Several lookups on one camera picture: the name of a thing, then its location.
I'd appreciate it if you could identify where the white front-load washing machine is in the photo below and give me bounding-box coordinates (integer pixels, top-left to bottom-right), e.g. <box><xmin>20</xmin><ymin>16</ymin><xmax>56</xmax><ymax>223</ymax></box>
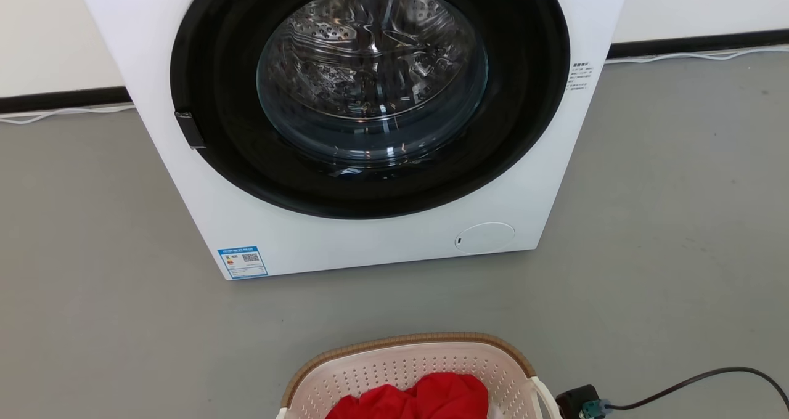
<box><xmin>73</xmin><ymin>0</ymin><xmax>632</xmax><ymax>282</ymax></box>

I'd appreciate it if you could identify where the round white filter cover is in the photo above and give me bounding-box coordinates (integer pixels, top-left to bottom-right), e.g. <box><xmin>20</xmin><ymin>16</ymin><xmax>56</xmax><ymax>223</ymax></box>
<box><xmin>455</xmin><ymin>222</ymin><xmax>516</xmax><ymax>254</ymax></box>

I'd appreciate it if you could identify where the white floor cable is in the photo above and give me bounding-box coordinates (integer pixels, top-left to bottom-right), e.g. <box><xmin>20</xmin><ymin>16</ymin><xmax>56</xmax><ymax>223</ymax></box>
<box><xmin>0</xmin><ymin>44</ymin><xmax>789</xmax><ymax>125</ymax></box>

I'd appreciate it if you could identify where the round black washer door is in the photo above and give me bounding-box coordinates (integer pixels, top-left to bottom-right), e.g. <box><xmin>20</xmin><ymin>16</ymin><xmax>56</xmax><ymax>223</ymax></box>
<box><xmin>170</xmin><ymin>0</ymin><xmax>571</xmax><ymax>220</ymax></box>

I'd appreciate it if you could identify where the red garment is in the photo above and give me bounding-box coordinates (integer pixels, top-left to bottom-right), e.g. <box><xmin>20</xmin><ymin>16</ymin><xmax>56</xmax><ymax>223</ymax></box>
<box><xmin>325</xmin><ymin>372</ymin><xmax>489</xmax><ymax>419</ymax></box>

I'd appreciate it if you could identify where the printed text sticker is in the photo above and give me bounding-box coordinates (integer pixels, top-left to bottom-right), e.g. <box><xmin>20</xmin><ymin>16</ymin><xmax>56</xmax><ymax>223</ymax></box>
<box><xmin>566</xmin><ymin>62</ymin><xmax>593</xmax><ymax>92</ymax></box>

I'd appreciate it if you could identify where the blue energy label sticker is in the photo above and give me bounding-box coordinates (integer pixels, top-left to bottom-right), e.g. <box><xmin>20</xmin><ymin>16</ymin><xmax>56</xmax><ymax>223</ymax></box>
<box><xmin>217</xmin><ymin>245</ymin><xmax>269</xmax><ymax>280</ymax></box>

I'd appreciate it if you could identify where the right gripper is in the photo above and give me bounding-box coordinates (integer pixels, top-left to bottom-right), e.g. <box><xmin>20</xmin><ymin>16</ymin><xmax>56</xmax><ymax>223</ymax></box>
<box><xmin>555</xmin><ymin>384</ymin><xmax>605</xmax><ymax>419</ymax></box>

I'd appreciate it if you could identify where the white perforated laundry basket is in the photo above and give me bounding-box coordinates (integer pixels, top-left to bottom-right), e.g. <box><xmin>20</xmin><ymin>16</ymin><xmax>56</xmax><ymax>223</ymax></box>
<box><xmin>276</xmin><ymin>332</ymin><xmax>563</xmax><ymax>419</ymax></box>

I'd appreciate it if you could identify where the black door handle latch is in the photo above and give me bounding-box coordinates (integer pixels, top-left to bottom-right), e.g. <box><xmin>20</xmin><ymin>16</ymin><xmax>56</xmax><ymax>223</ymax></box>
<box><xmin>174</xmin><ymin>112</ymin><xmax>206</xmax><ymax>150</ymax></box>

